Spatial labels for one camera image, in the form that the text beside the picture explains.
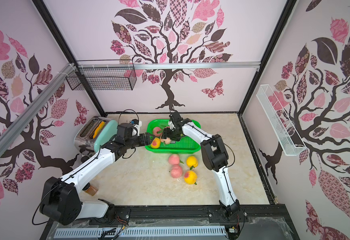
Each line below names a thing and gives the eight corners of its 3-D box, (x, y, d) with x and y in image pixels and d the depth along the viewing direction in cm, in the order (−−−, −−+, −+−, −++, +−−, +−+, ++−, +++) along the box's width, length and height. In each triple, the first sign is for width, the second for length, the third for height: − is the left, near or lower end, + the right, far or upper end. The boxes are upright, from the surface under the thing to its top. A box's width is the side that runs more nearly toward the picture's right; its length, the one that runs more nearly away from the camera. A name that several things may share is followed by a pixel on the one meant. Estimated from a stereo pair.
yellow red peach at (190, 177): (184, 184, 85) (184, 181, 81) (184, 174, 89) (184, 170, 85) (196, 184, 85) (197, 181, 81) (195, 174, 89) (196, 170, 85)
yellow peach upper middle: (190, 170, 90) (190, 167, 87) (184, 162, 94) (184, 158, 90) (198, 166, 92) (199, 162, 89) (192, 157, 96) (192, 154, 92)
